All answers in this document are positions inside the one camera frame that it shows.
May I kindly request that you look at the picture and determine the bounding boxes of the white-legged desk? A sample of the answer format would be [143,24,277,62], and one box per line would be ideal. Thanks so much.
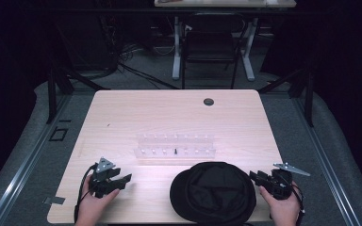
[154,0,298,82]

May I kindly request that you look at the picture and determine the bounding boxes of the black tape square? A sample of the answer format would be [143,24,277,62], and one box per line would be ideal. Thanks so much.
[48,126,69,142]

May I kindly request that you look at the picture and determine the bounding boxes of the clear acrylic rack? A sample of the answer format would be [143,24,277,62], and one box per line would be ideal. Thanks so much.
[133,133,218,159]

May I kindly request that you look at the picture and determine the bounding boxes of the black metal stand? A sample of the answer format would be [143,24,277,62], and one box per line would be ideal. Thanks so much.
[257,66,316,128]
[44,60,111,125]

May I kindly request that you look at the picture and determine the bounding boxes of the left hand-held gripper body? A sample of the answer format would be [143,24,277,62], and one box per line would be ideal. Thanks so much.
[89,156,123,199]

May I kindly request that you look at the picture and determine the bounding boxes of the person's right hand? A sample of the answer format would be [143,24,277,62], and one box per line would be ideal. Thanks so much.
[258,182,302,226]

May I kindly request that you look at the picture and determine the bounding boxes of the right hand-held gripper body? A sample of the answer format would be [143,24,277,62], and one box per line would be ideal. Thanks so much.
[263,162,311,201]

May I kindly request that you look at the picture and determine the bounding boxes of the grey metal floor rail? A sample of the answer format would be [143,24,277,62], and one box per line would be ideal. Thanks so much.
[293,93,362,226]
[0,93,74,226]

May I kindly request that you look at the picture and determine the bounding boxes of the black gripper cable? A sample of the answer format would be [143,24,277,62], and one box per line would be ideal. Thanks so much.
[290,182,306,226]
[73,163,98,223]

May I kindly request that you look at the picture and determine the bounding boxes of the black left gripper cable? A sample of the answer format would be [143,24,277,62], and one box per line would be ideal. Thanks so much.
[73,163,98,223]

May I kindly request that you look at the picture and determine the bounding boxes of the black hat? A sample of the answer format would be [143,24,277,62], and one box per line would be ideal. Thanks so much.
[169,161,258,225]

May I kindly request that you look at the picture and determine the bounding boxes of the black chair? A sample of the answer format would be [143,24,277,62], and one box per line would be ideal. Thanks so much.
[180,12,247,90]

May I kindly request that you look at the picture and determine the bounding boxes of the black floor cables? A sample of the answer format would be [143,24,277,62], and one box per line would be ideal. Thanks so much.
[115,41,181,90]

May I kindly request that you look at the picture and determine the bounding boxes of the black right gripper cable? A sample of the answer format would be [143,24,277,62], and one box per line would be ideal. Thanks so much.
[290,182,306,226]

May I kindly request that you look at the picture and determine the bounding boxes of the person's left hand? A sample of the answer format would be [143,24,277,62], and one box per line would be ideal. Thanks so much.
[74,174,121,226]

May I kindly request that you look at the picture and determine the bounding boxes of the grey tape strip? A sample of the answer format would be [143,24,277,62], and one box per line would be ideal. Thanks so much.
[42,195,66,206]

